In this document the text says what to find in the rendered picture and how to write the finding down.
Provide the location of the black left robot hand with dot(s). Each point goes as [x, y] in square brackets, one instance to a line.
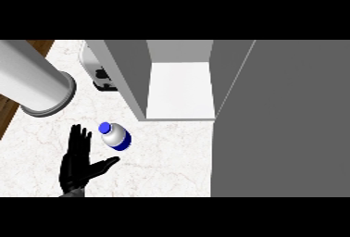
[77, 166]

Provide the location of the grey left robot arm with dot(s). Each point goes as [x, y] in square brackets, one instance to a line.
[74, 193]

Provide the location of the blue capped water bottle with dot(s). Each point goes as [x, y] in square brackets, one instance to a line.
[116, 137]

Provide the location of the white open cabinet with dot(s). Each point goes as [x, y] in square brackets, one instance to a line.
[181, 89]

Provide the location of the dark grey cabinet door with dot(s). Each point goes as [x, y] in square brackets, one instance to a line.
[283, 123]

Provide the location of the large white cylinder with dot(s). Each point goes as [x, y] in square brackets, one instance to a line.
[32, 80]

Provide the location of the white appliance with black parts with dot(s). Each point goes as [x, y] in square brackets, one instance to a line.
[98, 72]

